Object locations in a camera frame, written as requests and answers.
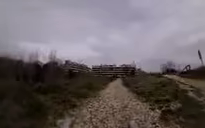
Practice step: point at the long terraced building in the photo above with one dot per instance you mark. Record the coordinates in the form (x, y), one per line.
(113, 70)

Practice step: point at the pale gravel path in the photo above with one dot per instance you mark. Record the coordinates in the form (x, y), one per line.
(115, 106)

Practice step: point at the grass verge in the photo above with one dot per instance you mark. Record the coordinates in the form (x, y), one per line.
(40, 103)
(150, 88)

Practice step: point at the distant bare trees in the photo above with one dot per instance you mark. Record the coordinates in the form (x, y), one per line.
(169, 67)

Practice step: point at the dark bushes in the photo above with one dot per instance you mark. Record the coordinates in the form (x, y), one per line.
(20, 70)

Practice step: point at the dark construction machine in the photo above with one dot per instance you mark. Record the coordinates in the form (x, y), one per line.
(185, 69)

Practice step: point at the dark leaning pole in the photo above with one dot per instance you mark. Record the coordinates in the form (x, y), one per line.
(200, 56)

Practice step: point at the pale dirt track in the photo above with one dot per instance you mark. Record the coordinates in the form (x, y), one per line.
(203, 87)

